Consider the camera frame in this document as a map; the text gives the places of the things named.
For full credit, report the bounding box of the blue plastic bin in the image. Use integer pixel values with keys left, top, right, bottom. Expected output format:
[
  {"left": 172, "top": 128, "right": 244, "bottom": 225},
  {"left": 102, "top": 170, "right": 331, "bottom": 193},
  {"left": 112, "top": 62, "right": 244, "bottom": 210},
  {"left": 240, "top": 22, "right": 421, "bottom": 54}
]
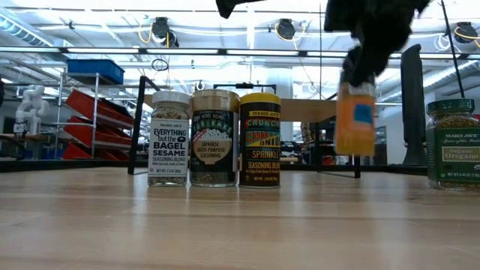
[{"left": 66, "top": 58, "right": 126, "bottom": 86}]

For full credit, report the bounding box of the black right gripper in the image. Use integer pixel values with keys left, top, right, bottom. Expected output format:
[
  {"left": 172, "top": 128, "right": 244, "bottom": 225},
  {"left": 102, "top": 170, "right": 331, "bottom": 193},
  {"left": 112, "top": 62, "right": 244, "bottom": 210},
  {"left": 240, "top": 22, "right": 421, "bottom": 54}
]
[{"left": 324, "top": 0, "right": 432, "bottom": 88}]

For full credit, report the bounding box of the white-lid bagel sesame seasoning jar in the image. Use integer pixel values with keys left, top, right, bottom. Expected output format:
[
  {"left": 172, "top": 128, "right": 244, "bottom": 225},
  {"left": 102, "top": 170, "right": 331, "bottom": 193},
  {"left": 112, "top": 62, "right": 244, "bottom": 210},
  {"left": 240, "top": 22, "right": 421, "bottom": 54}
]
[{"left": 147, "top": 91, "right": 191, "bottom": 188}]

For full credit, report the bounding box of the wooden shelf with black legs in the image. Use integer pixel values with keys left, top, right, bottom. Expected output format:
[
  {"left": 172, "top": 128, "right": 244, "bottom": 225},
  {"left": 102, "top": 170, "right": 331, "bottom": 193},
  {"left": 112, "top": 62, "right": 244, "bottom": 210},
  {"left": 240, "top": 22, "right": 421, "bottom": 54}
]
[{"left": 127, "top": 76, "right": 362, "bottom": 179}]

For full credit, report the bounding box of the metal rack with red bins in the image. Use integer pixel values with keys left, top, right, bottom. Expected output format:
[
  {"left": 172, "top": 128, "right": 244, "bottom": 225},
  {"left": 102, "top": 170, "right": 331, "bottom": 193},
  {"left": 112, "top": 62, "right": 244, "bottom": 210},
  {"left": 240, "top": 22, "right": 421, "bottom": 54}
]
[{"left": 54, "top": 73, "right": 137, "bottom": 161}]

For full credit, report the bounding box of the yellow-lid chili onion seasoning jar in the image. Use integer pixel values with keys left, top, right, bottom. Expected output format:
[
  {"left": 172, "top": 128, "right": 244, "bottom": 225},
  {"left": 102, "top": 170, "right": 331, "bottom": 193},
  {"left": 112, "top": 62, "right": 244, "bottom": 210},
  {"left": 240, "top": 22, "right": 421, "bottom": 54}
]
[{"left": 238, "top": 92, "right": 282, "bottom": 189}]

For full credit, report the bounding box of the green-lid oregano glass jar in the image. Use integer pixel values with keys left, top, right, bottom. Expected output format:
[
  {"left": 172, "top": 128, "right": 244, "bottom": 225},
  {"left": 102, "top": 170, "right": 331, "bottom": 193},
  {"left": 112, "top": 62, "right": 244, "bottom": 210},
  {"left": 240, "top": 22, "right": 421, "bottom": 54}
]
[{"left": 426, "top": 98, "right": 480, "bottom": 192}]

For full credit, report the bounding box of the black ceiling cable reel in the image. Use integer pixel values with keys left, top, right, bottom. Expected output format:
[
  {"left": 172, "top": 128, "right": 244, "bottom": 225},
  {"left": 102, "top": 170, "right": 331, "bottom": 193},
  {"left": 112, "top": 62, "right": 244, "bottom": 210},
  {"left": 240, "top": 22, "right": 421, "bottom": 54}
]
[
  {"left": 151, "top": 16, "right": 180, "bottom": 49},
  {"left": 274, "top": 18, "right": 297, "bottom": 41},
  {"left": 452, "top": 21, "right": 480, "bottom": 43}
]

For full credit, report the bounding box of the tan-lid furikake seasoning jar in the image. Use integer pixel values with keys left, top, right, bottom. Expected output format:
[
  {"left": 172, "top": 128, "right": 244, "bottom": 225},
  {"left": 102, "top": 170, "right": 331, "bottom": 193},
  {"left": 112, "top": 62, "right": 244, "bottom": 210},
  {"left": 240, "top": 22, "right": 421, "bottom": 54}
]
[{"left": 189, "top": 88, "right": 241, "bottom": 188}]

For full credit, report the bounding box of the orange spice bottle black cap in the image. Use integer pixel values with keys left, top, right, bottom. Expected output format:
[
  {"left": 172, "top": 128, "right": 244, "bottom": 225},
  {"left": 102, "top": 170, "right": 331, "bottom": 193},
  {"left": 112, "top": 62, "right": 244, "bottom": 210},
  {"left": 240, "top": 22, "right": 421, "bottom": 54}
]
[{"left": 334, "top": 80, "right": 377, "bottom": 157}]

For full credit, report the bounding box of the thin black slanted pole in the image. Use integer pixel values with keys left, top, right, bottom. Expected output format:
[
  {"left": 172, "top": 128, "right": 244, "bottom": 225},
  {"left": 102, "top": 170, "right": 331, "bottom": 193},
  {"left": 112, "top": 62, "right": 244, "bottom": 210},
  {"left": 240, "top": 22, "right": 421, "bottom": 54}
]
[{"left": 440, "top": 0, "right": 467, "bottom": 99}]

